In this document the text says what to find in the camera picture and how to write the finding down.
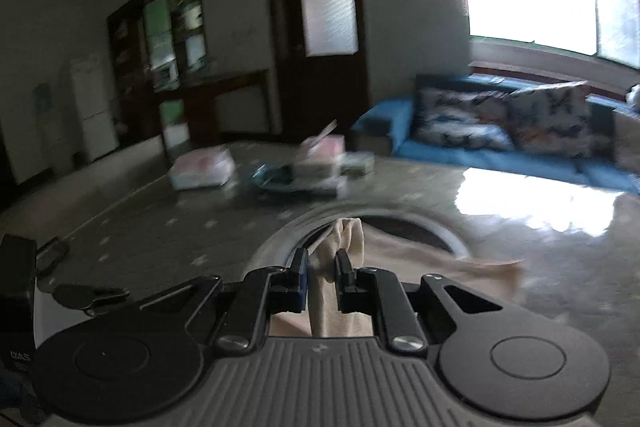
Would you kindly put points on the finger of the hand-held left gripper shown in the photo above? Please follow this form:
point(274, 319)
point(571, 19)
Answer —
point(52, 257)
point(80, 297)

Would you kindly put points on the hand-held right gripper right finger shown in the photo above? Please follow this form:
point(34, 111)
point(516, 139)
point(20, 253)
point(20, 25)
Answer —
point(344, 272)

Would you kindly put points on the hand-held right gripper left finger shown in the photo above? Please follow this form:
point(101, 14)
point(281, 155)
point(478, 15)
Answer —
point(301, 277)

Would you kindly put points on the cream long-sleeve shirt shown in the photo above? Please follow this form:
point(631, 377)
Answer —
point(435, 272)

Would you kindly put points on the round black inset cooktop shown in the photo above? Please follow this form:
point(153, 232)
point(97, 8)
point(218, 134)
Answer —
point(410, 229)

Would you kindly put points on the blue smartwatch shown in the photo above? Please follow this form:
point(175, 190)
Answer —
point(272, 177)

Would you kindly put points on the clear plastic container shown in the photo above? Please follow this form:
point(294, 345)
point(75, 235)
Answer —
point(359, 163)

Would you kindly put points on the white and pink tissue box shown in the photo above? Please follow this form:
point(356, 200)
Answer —
point(322, 152)

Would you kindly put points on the soft white tissue pack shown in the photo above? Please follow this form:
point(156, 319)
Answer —
point(200, 169)

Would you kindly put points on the blue sofa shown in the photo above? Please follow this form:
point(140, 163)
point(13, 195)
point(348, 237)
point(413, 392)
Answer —
point(385, 127)

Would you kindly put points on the white refrigerator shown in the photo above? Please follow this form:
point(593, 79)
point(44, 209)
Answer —
point(95, 107)

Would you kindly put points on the flat butterfly print pillow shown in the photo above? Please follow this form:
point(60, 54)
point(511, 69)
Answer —
point(460, 119)

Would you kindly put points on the dark wooden sideboard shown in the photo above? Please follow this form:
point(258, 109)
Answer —
point(230, 97)

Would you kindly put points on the dark wooden door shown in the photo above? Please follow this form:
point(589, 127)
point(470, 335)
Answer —
point(285, 57)

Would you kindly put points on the dark wooden display cabinet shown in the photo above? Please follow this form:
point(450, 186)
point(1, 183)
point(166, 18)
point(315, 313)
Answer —
point(130, 42)

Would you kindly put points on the square butterfly print pillow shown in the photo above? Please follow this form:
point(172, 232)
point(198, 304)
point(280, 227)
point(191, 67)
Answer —
point(550, 122)

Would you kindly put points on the grey pillow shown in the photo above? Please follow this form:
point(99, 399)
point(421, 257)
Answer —
point(627, 142)

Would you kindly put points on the panda plush toy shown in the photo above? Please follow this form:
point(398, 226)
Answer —
point(634, 96)

